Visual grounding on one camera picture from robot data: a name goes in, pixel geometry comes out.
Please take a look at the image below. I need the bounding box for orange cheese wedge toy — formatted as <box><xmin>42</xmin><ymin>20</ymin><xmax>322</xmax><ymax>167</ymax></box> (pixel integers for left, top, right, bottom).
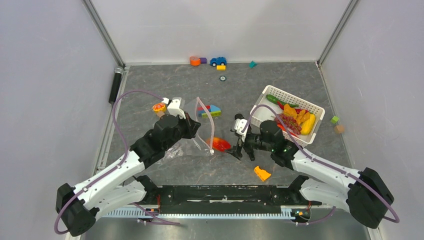
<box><xmin>253</xmin><ymin>166</ymin><xmax>271</xmax><ymax>182</ymax></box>

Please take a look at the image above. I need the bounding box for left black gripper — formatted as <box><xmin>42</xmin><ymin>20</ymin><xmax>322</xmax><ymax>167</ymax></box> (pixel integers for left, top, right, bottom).
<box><xmin>163</xmin><ymin>111</ymin><xmax>201</xmax><ymax>151</ymax></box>

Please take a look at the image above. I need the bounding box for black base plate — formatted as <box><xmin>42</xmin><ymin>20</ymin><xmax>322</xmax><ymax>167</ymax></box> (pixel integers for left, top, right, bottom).
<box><xmin>134</xmin><ymin>175</ymin><xmax>322</xmax><ymax>214</ymax></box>

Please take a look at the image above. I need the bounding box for yellow corn toy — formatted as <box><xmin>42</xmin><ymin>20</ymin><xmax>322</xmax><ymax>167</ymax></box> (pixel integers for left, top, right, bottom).
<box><xmin>300</xmin><ymin>113</ymin><xmax>316</xmax><ymax>135</ymax></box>

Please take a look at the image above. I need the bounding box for white toothed cable rail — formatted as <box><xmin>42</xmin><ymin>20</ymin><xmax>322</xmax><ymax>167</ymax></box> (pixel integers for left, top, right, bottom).
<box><xmin>103</xmin><ymin>206</ymin><xmax>295</xmax><ymax>220</ymax></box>

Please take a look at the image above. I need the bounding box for black microphone at wall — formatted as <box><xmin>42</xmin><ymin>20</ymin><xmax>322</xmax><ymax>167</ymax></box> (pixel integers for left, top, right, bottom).
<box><xmin>108</xmin><ymin>66</ymin><xmax>124</xmax><ymax>105</ymax></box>

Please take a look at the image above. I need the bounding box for yellow brick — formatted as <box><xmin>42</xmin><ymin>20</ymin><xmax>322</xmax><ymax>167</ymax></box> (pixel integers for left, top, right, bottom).
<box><xmin>216</xmin><ymin>65</ymin><xmax>226</xmax><ymax>71</ymax></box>

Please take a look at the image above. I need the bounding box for multicolour brick stack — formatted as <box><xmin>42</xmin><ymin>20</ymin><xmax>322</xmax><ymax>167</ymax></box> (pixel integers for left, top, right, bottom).
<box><xmin>197</xmin><ymin>105</ymin><xmax>222</xmax><ymax>118</ymax></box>

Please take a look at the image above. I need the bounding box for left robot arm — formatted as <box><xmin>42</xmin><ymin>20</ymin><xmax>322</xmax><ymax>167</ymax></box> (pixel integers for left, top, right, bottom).
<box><xmin>53</xmin><ymin>112</ymin><xmax>201</xmax><ymax>237</ymax></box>

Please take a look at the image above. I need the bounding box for green cube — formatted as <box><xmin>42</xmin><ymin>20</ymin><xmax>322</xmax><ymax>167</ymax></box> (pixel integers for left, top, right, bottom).
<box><xmin>330</xmin><ymin>116</ymin><xmax>340</xmax><ymax>125</ymax></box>

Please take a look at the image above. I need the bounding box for black microphone on table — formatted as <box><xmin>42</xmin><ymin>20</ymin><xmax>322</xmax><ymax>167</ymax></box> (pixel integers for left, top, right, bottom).
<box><xmin>234</xmin><ymin>113</ymin><xmax>244</xmax><ymax>127</ymax></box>

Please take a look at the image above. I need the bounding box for small round disc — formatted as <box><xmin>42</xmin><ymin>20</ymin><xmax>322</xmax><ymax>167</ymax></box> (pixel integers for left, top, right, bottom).
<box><xmin>219</xmin><ymin>75</ymin><xmax>227</xmax><ymax>82</ymax></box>

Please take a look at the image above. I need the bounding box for clear polka dot zip bag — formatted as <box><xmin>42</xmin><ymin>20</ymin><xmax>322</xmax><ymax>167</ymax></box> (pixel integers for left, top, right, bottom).
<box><xmin>164</xmin><ymin>97</ymin><xmax>215</xmax><ymax>160</ymax></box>

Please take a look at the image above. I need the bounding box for tan wooden cube left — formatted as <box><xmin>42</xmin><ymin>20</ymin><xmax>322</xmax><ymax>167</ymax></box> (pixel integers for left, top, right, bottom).
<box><xmin>156</xmin><ymin>111</ymin><xmax>166</xmax><ymax>118</ymax></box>

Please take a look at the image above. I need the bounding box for tan wooden cube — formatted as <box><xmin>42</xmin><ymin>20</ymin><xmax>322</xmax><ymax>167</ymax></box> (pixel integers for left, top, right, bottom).
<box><xmin>156</xmin><ymin>111</ymin><xmax>166</xmax><ymax>118</ymax></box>
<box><xmin>334</xmin><ymin>124</ymin><xmax>345</xmax><ymax>134</ymax></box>

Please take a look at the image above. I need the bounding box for blue toy car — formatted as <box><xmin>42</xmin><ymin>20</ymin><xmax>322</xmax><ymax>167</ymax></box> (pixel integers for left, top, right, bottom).
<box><xmin>209</xmin><ymin>56</ymin><xmax>227</xmax><ymax>67</ymax></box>

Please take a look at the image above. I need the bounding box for red grape bunch toy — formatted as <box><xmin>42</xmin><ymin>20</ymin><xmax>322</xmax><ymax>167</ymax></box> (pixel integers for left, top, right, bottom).
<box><xmin>277</xmin><ymin>114</ymin><xmax>302</xmax><ymax>135</ymax></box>

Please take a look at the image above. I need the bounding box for orange red mango toy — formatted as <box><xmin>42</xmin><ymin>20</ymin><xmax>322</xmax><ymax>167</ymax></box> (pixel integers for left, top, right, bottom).
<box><xmin>205</xmin><ymin>136</ymin><xmax>232</xmax><ymax>152</ymax></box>

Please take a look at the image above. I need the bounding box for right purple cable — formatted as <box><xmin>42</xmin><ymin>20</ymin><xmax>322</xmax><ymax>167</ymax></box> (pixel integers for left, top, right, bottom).
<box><xmin>243</xmin><ymin>104</ymin><xmax>401</xmax><ymax>226</ymax></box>

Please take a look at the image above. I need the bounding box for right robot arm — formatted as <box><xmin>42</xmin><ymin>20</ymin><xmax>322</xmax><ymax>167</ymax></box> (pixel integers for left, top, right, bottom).
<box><xmin>226</xmin><ymin>114</ymin><xmax>394</xmax><ymax>229</ymax></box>

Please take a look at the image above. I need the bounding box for orange yellow fruit toy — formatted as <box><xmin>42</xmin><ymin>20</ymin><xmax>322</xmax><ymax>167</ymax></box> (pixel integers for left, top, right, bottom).
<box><xmin>283</xmin><ymin>106</ymin><xmax>311</xmax><ymax>125</ymax></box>

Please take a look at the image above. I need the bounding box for teal block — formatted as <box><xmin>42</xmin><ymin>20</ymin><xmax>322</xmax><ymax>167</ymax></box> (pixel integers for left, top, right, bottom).
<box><xmin>249</xmin><ymin>60</ymin><xmax>257</xmax><ymax>69</ymax></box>

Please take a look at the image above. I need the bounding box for tan wooden cube right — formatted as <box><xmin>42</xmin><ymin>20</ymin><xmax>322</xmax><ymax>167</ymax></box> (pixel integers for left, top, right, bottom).
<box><xmin>334</xmin><ymin>124</ymin><xmax>345</xmax><ymax>134</ymax></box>

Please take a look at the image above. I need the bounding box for citrus slice toy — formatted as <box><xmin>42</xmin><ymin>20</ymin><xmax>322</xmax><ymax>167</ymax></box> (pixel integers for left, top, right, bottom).
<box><xmin>152</xmin><ymin>102</ymin><xmax>167</xmax><ymax>113</ymax></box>

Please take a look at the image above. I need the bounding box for white perforated basket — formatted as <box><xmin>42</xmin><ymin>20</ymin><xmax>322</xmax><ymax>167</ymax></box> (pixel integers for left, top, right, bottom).
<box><xmin>250</xmin><ymin>85</ymin><xmax>325</xmax><ymax>147</ymax></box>

